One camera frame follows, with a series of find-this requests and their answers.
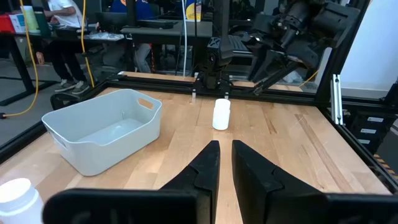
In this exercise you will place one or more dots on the white plastic basket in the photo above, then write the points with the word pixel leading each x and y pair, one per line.
pixel 102 155

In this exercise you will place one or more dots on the white pill bottle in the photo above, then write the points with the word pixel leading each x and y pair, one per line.
pixel 221 118
pixel 17 202

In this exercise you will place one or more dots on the black box white labels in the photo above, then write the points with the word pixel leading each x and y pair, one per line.
pixel 354 133

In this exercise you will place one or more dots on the black frame foot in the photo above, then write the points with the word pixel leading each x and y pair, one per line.
pixel 62 99

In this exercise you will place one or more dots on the person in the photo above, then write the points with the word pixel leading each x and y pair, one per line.
pixel 63 11
pixel 141 9

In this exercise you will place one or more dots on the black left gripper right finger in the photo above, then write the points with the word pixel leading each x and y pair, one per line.
pixel 252 180

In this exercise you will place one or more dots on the silver aluminium bracket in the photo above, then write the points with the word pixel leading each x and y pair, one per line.
pixel 336 102

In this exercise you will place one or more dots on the white blue box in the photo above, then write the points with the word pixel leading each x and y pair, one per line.
pixel 18 21

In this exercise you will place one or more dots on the red box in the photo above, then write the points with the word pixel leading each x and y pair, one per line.
pixel 5 24

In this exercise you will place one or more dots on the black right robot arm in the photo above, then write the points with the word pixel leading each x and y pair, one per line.
pixel 217 56

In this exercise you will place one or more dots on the dark laptop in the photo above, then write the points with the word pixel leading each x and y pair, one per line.
pixel 155 24

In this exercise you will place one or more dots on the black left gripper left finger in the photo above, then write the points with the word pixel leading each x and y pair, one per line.
pixel 202 180

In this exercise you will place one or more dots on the yellow blue bag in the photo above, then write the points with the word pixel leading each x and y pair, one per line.
pixel 192 11

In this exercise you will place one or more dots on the black desk angled legs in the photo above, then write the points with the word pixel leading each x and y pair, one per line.
pixel 20 65

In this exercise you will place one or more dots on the black desk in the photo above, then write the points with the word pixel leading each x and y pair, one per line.
pixel 186 31

